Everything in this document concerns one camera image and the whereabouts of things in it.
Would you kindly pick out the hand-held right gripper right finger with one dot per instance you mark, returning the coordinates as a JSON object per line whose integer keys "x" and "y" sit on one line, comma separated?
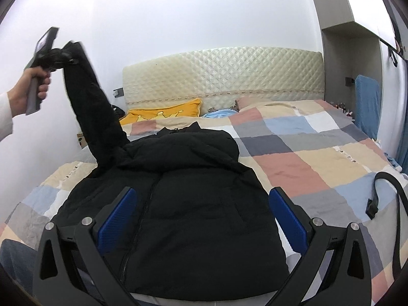
{"x": 288, "y": 218}

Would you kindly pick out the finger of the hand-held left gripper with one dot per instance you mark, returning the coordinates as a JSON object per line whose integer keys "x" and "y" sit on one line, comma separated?
{"x": 70, "y": 55}

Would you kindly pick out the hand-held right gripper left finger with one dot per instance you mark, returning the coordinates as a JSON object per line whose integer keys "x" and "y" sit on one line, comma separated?
{"x": 115, "y": 218}

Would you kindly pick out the black puffer jacket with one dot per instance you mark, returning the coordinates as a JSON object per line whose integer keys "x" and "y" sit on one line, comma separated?
{"x": 178, "y": 204}

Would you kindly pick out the person's left hand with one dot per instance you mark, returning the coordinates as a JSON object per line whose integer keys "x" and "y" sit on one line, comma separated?
{"x": 25, "y": 89}

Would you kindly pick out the checkered patchwork blanket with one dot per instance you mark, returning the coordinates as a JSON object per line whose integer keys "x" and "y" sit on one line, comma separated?
{"x": 302, "y": 153}

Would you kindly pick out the yellow pillow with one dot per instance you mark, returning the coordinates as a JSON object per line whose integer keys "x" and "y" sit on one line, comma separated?
{"x": 162, "y": 111}

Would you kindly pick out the pink pillow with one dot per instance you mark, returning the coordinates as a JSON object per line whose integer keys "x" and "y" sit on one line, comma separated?
{"x": 251, "y": 102}

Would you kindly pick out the light blue pillow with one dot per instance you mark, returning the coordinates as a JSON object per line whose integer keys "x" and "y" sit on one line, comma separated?
{"x": 218, "y": 113}

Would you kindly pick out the blue cloth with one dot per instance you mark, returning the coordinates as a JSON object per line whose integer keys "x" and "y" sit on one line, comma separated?
{"x": 368, "y": 105}

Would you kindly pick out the cream quilted headboard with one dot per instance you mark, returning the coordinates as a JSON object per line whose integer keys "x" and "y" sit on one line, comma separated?
{"x": 223, "y": 76}

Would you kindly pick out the grey wardrobe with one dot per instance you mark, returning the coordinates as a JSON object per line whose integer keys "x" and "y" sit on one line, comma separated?
{"x": 360, "y": 54}

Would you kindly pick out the wall power socket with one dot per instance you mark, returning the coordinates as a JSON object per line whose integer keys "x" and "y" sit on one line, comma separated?
{"x": 118, "y": 93}

